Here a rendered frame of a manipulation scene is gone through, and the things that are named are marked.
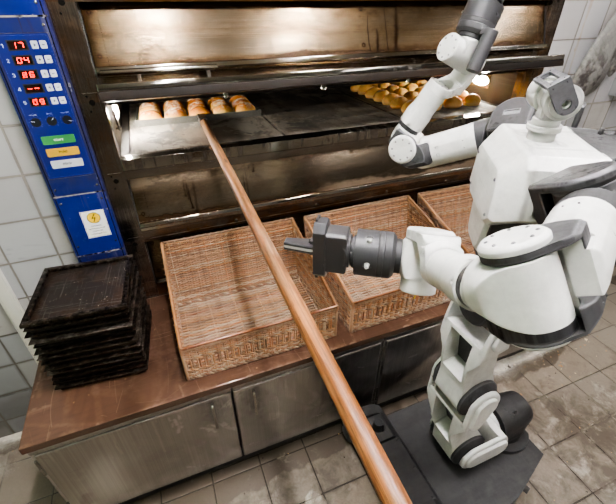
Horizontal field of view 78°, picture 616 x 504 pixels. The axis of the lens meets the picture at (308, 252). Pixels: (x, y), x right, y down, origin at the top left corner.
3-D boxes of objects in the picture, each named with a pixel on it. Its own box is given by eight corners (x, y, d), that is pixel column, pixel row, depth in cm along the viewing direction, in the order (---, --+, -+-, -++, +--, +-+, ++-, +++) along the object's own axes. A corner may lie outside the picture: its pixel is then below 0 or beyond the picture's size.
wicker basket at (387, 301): (301, 265, 180) (300, 214, 164) (401, 241, 198) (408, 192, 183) (349, 335, 143) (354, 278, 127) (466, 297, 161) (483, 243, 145)
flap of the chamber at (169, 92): (100, 102, 105) (107, 102, 122) (563, 65, 160) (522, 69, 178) (97, 92, 104) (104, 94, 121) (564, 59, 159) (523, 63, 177)
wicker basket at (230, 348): (171, 295, 162) (157, 240, 147) (295, 266, 180) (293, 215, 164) (185, 384, 125) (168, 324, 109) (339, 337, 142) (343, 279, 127)
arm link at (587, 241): (620, 357, 37) (633, 264, 52) (587, 237, 35) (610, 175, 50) (498, 351, 46) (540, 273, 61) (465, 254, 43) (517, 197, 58)
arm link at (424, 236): (396, 271, 73) (422, 288, 60) (402, 224, 72) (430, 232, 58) (429, 273, 73) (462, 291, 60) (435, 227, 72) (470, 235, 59)
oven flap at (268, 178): (141, 227, 143) (127, 174, 137) (504, 163, 198) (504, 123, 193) (140, 229, 138) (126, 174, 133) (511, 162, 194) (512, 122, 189)
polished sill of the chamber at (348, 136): (123, 165, 135) (120, 155, 133) (507, 116, 191) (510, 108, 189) (123, 171, 131) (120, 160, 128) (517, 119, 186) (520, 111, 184)
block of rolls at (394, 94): (347, 90, 224) (348, 80, 221) (415, 84, 239) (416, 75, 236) (406, 115, 178) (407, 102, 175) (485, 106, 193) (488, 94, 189)
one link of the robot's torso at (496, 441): (466, 410, 157) (473, 390, 150) (503, 454, 142) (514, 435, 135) (425, 428, 151) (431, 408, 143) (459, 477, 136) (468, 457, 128)
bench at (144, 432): (94, 409, 181) (47, 321, 149) (487, 288, 256) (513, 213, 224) (84, 538, 138) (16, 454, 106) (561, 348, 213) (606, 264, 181)
